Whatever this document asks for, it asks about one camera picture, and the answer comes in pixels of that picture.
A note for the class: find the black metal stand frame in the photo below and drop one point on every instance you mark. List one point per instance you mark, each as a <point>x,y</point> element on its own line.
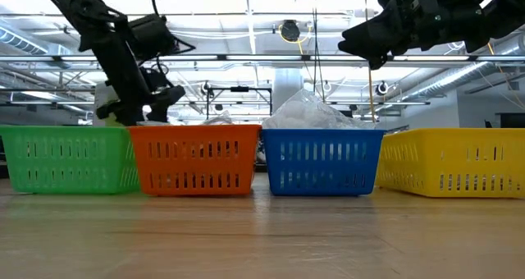
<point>240,89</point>

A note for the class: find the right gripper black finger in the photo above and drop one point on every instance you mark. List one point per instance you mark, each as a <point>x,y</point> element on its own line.
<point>369,51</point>
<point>373,24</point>

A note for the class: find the blue plastic basket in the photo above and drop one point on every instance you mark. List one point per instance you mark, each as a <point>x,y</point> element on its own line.
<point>324,164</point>

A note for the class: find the white building pillar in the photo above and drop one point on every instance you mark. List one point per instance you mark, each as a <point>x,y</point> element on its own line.
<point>287,82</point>

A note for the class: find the clear plastic packet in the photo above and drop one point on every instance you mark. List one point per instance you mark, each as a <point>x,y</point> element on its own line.
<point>219,119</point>

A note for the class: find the bagged white cotton balls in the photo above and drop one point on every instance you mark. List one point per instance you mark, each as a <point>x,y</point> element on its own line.
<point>352,122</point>
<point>303,111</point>

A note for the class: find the orange plastic basket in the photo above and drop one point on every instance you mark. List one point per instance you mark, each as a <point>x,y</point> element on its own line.
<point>194,164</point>

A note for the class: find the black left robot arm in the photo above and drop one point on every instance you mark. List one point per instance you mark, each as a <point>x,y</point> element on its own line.
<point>82,8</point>

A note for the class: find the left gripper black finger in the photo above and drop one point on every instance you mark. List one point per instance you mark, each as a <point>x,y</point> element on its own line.
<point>123,115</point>
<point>166,102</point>

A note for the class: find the long horizontal light bar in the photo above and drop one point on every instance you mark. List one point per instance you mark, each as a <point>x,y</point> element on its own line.
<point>262,58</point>

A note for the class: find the white green wipes canister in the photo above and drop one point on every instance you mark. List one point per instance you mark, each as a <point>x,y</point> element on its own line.
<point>102,96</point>

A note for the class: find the green plastic basket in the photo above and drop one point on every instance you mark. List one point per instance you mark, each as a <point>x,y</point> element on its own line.
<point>69,164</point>

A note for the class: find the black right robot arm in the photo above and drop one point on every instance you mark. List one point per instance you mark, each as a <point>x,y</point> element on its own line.
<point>504,8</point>

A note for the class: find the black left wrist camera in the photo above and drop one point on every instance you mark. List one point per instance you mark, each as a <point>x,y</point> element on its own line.
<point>152,37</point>

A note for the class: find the yellow plastic basket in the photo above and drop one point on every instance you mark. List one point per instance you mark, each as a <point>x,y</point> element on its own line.
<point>455,164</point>

